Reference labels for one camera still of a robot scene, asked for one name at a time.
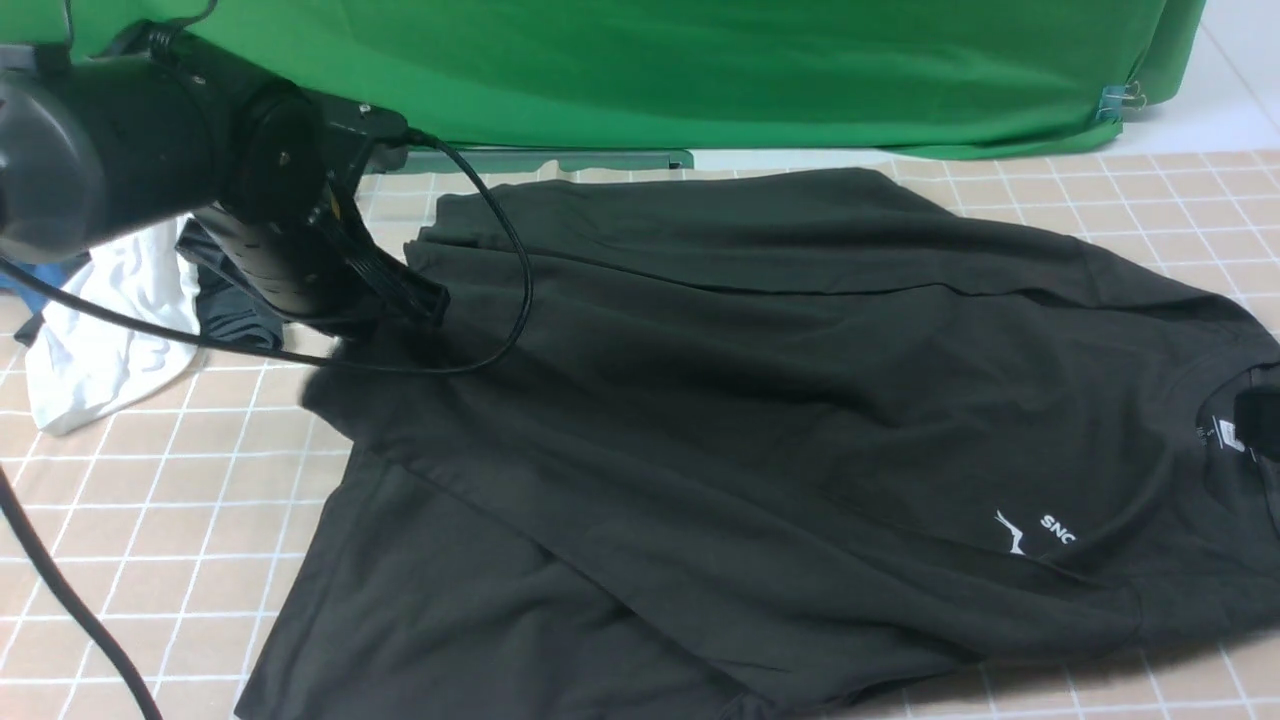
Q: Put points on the green backdrop cloth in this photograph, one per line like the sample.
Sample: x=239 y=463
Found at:
x=948 y=80

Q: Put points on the blue binder clip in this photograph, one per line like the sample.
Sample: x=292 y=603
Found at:
x=1118 y=100

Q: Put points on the black gripper body on left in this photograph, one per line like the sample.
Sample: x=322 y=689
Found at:
x=310 y=258

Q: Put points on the black gripper body on right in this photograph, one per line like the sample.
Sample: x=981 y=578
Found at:
x=1257 y=420

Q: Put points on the dark gray long-sleeve top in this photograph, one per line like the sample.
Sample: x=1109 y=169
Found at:
x=768 y=446

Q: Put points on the dark teal crumpled garment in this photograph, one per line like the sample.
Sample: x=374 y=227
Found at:
x=224 y=309

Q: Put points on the green metal base bar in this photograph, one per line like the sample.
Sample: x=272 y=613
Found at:
x=496 y=161

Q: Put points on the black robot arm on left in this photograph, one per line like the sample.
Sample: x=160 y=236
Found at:
x=168 y=125

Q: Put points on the checkered beige tablecloth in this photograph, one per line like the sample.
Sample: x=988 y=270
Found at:
x=182 y=521

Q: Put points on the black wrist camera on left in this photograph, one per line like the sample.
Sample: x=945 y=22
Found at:
x=359 y=139

